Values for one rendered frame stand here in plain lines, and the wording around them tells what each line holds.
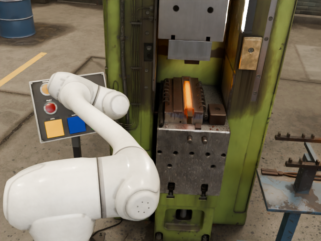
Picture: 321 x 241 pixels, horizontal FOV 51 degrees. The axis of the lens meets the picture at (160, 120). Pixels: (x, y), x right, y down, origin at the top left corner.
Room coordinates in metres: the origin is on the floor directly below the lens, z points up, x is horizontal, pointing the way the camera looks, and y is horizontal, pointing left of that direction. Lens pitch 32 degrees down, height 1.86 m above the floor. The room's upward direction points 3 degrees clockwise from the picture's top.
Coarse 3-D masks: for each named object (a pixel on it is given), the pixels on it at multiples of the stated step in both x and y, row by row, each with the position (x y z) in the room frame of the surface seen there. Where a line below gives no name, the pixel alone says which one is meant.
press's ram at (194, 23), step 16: (160, 0) 1.51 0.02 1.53; (176, 0) 1.51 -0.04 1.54; (192, 0) 1.51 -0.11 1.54; (208, 0) 1.51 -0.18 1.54; (224, 0) 1.51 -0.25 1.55; (160, 16) 1.51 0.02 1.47; (176, 16) 1.51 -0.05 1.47; (192, 16) 1.51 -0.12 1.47; (208, 16) 1.51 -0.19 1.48; (224, 16) 1.51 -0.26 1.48; (160, 32) 1.51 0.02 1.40; (176, 32) 1.51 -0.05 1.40; (192, 32) 1.51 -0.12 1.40; (208, 32) 1.51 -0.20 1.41; (224, 32) 1.51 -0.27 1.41
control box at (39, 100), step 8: (40, 80) 1.36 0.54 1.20; (48, 80) 1.38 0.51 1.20; (96, 80) 1.45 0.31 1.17; (104, 80) 1.47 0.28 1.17; (32, 88) 1.33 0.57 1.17; (40, 88) 1.34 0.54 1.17; (32, 96) 1.32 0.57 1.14; (40, 96) 1.33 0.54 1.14; (48, 96) 1.34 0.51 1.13; (40, 104) 1.31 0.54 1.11; (56, 104) 1.33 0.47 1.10; (40, 112) 1.29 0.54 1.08; (48, 112) 1.30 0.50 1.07; (56, 112) 1.31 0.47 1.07; (64, 112) 1.32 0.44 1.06; (72, 112) 1.34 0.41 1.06; (40, 120) 1.27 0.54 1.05; (48, 120) 1.28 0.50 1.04; (64, 120) 1.30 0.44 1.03; (40, 128) 1.25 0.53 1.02; (64, 128) 1.29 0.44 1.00; (88, 128) 1.32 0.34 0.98; (40, 136) 1.23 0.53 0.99; (64, 136) 1.27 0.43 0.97; (72, 136) 1.28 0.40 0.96
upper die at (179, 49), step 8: (168, 40) 1.61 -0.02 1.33; (176, 40) 1.51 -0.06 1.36; (184, 40) 1.51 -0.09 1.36; (208, 40) 1.53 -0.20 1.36; (168, 48) 1.51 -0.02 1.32; (176, 48) 1.51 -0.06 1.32; (184, 48) 1.51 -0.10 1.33; (192, 48) 1.51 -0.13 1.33; (200, 48) 1.51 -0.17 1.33; (208, 48) 1.51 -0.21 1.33; (168, 56) 1.51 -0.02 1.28; (176, 56) 1.51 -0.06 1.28; (184, 56) 1.51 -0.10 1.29; (192, 56) 1.51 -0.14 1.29; (200, 56) 1.51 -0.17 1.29; (208, 56) 1.51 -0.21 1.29
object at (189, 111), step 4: (184, 84) 1.81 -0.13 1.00; (188, 84) 1.80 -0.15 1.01; (184, 88) 1.78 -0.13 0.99; (188, 88) 1.74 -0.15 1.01; (188, 92) 1.69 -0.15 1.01; (188, 96) 1.65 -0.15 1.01; (188, 100) 1.60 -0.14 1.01; (188, 104) 1.55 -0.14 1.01; (188, 108) 1.49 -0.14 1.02; (192, 108) 1.50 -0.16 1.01; (184, 112) 1.50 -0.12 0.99; (188, 112) 1.45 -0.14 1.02; (192, 112) 1.45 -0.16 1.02; (188, 116) 1.41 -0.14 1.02; (192, 116) 1.42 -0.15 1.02; (188, 120) 1.42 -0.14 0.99
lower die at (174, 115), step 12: (168, 84) 1.84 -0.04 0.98; (180, 84) 1.83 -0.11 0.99; (192, 84) 1.83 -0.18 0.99; (180, 96) 1.68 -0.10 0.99; (192, 96) 1.66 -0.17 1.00; (168, 108) 1.55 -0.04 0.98; (180, 108) 1.54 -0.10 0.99; (168, 120) 1.51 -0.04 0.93; (180, 120) 1.51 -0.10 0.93; (192, 120) 1.51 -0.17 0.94
